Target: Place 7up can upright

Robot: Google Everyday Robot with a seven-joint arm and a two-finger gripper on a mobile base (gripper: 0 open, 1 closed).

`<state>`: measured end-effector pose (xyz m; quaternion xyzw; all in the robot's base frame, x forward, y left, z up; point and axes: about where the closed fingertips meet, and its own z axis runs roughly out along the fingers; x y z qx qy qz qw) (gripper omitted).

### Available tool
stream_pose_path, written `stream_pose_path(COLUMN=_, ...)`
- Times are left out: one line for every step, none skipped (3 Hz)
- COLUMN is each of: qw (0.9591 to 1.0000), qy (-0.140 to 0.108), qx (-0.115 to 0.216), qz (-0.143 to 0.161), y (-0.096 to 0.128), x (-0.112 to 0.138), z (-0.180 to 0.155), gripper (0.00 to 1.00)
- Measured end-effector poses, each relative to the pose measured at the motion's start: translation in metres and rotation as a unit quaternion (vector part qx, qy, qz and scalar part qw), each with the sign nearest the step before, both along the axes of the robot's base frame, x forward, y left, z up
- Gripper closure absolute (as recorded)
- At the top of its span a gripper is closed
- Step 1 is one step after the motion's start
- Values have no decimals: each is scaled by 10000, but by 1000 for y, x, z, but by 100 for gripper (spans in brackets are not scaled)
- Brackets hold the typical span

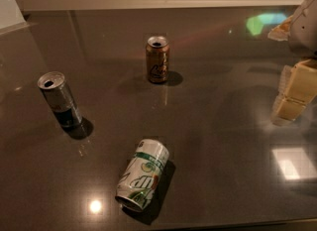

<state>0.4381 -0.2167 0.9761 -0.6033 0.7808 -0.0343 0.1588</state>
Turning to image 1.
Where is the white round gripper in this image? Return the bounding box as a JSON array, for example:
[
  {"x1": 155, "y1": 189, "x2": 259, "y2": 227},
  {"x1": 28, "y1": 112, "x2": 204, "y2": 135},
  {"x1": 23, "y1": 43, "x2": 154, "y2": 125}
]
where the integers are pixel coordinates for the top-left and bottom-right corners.
[{"x1": 267, "y1": 0, "x2": 317, "y2": 126}]

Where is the brown soda can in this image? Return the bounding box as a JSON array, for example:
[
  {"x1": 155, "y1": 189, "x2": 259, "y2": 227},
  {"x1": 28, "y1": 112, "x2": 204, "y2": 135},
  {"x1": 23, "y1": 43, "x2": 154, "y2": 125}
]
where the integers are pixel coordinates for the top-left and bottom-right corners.
[{"x1": 146, "y1": 36, "x2": 169, "y2": 83}]

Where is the green white 7up can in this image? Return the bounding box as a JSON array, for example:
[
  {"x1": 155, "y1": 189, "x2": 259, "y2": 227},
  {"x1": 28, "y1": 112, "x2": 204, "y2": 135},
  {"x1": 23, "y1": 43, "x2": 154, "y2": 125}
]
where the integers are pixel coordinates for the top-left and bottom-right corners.
[{"x1": 115, "y1": 139, "x2": 169, "y2": 212}]

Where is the silver blue energy drink can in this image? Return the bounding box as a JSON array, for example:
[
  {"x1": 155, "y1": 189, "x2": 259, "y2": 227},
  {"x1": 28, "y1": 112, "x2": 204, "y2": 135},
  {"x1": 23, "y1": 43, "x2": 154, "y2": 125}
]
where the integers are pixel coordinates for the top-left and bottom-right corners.
[{"x1": 38, "y1": 71, "x2": 82, "y2": 129}]

